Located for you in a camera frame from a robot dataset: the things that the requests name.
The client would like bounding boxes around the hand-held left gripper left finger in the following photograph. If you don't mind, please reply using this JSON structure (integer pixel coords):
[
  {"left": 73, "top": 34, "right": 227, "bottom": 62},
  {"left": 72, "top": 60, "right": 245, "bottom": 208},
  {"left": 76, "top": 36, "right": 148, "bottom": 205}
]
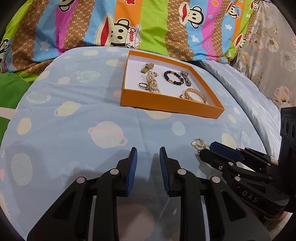
[{"left": 26, "top": 147, "right": 138, "bottom": 241}]

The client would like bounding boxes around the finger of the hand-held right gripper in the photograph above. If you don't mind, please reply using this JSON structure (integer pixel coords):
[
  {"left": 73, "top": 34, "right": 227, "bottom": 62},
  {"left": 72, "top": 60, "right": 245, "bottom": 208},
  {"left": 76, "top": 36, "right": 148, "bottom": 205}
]
[
  {"left": 211, "top": 141, "right": 279, "bottom": 168},
  {"left": 198, "top": 150, "right": 271, "bottom": 183}
]

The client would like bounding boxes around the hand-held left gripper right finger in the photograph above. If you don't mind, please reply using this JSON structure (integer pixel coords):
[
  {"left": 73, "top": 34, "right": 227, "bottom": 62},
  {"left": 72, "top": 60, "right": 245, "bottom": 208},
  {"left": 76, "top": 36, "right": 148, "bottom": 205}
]
[{"left": 159, "top": 147, "right": 271, "bottom": 241}]

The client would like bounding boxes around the gold pendant with pearl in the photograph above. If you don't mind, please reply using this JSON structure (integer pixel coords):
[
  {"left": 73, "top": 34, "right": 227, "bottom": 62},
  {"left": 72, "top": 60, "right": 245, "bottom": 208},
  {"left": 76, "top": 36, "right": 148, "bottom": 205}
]
[{"left": 191, "top": 138, "right": 210, "bottom": 151}]

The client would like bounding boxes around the gold chain bracelet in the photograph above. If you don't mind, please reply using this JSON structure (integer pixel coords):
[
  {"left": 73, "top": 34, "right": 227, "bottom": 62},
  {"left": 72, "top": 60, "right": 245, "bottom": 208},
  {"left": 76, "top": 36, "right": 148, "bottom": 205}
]
[{"left": 179, "top": 88, "right": 207, "bottom": 104}]

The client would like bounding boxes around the orange cardboard box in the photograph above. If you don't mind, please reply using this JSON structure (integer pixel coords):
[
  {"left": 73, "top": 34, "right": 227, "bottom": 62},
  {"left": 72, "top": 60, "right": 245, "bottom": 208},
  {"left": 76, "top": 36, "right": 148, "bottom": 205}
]
[{"left": 120, "top": 50, "right": 225, "bottom": 119}]

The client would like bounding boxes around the silver wristwatch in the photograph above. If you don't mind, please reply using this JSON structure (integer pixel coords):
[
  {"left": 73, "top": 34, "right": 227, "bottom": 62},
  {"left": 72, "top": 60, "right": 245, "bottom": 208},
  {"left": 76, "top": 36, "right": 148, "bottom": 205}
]
[{"left": 180, "top": 70, "right": 193, "bottom": 87}]

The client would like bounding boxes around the black bead bracelet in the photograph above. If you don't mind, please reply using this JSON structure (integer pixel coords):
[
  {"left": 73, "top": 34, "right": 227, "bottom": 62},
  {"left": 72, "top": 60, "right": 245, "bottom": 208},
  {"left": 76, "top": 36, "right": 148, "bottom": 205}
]
[{"left": 164, "top": 70, "right": 185, "bottom": 86}]

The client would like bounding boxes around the pearl bracelet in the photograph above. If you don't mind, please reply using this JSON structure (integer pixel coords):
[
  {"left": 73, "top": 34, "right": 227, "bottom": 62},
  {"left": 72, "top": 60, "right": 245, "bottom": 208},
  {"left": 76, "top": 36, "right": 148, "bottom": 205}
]
[{"left": 146, "top": 71, "right": 162, "bottom": 94}]

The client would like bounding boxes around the gold wristwatch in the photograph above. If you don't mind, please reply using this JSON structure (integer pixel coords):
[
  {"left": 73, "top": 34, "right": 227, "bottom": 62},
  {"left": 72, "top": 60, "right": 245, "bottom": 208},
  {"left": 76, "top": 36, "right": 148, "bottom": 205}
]
[{"left": 140, "top": 62, "right": 155, "bottom": 74}]

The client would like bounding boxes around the pale blue quilt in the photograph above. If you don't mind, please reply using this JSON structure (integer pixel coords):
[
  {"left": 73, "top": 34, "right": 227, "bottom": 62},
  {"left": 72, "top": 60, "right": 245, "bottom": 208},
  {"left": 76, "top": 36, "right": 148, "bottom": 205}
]
[{"left": 199, "top": 59, "right": 285, "bottom": 160}]

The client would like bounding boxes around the blue planet print bedsheet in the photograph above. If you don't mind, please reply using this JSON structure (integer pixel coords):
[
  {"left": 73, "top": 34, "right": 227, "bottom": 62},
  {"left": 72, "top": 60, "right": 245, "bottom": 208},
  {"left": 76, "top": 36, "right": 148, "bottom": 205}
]
[{"left": 0, "top": 47, "right": 278, "bottom": 241}]

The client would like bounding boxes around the grey floral cloth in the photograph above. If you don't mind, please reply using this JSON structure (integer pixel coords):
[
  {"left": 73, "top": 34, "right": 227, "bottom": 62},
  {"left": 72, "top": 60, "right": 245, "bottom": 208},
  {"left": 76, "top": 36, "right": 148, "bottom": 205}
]
[{"left": 231, "top": 0, "right": 296, "bottom": 109}]

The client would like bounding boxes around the green cloth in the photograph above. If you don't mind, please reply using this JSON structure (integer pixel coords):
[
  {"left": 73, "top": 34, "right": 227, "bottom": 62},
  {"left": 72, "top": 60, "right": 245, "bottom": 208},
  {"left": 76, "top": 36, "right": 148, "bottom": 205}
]
[{"left": 0, "top": 72, "right": 33, "bottom": 144}]

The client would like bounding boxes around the striped monkey print blanket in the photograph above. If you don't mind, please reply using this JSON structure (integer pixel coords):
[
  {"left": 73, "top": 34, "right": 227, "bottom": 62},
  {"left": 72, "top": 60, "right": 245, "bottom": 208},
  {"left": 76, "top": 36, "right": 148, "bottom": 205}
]
[{"left": 0, "top": 0, "right": 262, "bottom": 79}]

